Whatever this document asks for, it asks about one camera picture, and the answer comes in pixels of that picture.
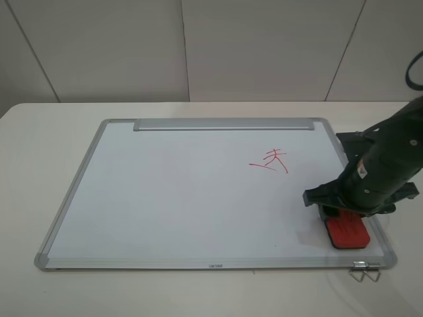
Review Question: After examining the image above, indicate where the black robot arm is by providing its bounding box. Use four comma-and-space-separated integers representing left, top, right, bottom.
303, 98, 422, 217

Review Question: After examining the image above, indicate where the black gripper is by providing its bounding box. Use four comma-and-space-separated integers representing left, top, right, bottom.
303, 131, 418, 221

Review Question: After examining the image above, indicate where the grey marker tray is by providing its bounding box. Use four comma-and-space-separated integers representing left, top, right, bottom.
133, 118, 314, 131

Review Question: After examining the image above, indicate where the silver binder clip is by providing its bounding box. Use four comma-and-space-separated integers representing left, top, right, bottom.
349, 261, 381, 283

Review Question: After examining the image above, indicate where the red whiteboard eraser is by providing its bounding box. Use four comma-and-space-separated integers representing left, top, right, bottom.
324, 209, 371, 250

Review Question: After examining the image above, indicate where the white aluminium-framed whiteboard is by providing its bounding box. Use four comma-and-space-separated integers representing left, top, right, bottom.
34, 118, 397, 270

